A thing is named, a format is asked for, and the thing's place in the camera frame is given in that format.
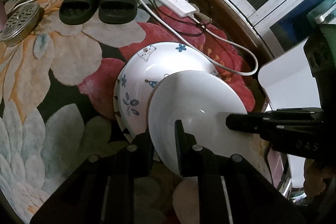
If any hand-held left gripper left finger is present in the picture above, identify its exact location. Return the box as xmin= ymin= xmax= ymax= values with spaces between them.
xmin=30 ymin=132 xmax=155 ymax=224

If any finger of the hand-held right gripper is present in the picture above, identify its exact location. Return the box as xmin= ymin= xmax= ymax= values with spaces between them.
xmin=225 ymin=108 xmax=324 ymax=135

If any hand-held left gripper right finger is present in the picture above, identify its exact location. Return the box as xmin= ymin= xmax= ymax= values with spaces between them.
xmin=175 ymin=119 xmax=307 ymax=224

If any leaf pattern white plate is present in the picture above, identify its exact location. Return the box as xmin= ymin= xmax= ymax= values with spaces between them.
xmin=113 ymin=88 xmax=137 ymax=143

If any white bowl with brown outside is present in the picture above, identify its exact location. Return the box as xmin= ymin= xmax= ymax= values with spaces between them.
xmin=148 ymin=70 xmax=248 ymax=184

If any bear print white plate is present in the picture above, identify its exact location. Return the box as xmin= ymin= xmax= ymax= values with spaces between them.
xmin=117 ymin=42 xmax=223 ymax=135

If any person's right hand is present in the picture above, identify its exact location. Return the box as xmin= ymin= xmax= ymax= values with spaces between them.
xmin=304 ymin=160 xmax=327 ymax=195

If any white board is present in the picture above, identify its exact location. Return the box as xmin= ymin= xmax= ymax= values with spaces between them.
xmin=259 ymin=39 xmax=324 ymax=114

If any green container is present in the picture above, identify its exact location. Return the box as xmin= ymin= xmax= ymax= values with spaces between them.
xmin=306 ymin=0 xmax=336 ymax=30

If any black slipper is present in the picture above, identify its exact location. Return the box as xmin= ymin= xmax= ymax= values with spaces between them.
xmin=98 ymin=0 xmax=139 ymax=24
xmin=58 ymin=0 xmax=103 ymax=25

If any round perforated metal tin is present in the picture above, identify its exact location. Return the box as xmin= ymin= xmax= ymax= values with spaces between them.
xmin=0 ymin=2 xmax=41 ymax=47

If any white cable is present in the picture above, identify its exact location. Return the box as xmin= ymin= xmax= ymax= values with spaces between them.
xmin=12 ymin=0 xmax=259 ymax=76

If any black cable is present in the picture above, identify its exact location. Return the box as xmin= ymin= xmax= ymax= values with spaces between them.
xmin=154 ymin=0 xmax=221 ymax=37

